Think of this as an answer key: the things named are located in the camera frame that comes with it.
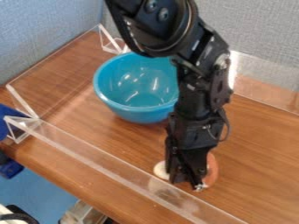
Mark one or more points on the black and white object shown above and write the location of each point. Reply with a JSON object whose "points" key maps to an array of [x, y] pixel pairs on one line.
{"points": [[13, 215]]}

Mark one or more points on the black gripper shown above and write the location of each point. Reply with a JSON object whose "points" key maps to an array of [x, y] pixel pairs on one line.
{"points": [[190, 141]]}

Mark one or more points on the clear acrylic barrier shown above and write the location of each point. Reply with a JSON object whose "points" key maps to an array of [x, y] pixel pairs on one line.
{"points": [[102, 157]]}

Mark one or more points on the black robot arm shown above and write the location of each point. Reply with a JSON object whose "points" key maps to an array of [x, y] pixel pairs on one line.
{"points": [[164, 28]]}

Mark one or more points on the brown and white toy mushroom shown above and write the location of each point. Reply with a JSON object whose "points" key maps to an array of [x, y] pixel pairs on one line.
{"points": [[207, 181]]}

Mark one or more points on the blue plastic bowl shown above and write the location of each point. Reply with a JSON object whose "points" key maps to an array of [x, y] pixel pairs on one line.
{"points": [[138, 87]]}

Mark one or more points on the clear bracket under table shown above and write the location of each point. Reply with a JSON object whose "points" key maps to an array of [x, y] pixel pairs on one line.
{"points": [[81, 214]]}

